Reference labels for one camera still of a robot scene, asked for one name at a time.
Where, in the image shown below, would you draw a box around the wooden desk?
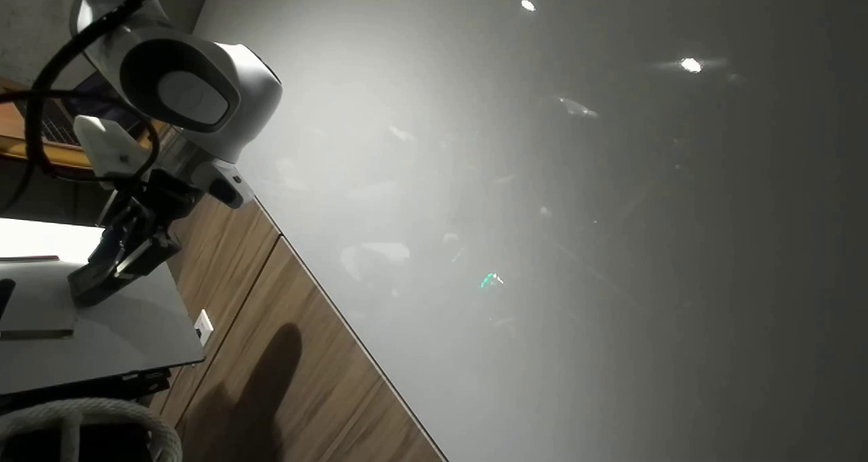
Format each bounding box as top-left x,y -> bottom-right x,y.
0,75 -> 172,175

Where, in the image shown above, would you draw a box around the laptop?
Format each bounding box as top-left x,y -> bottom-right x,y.
19,74 -> 149,148

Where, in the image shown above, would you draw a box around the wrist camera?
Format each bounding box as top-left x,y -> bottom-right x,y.
73,115 -> 154,180

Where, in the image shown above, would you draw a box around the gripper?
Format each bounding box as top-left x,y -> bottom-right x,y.
66,169 -> 205,308

